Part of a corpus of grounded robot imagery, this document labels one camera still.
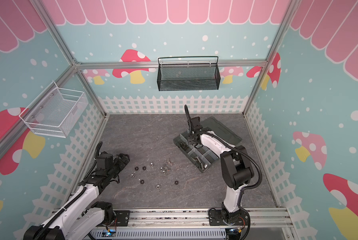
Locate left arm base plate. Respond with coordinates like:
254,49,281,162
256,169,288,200
108,210,131,228

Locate clear compartment organizer box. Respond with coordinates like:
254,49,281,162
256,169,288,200
173,117,243,173

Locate silver wing nut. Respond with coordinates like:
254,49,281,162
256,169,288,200
166,159,173,166

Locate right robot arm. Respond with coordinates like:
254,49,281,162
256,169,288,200
186,112,263,225

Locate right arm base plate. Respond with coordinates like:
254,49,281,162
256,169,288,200
208,208,251,227

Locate grey slotted cable duct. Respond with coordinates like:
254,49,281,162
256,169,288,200
91,229,226,240

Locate black wire mesh basket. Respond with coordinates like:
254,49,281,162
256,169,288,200
157,56,221,92

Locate white wire mesh basket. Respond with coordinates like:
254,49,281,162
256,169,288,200
19,82,88,138

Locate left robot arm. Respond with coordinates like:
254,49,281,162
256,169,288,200
23,152,130,240

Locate aluminium mounting rail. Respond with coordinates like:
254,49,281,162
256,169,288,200
46,207,294,229

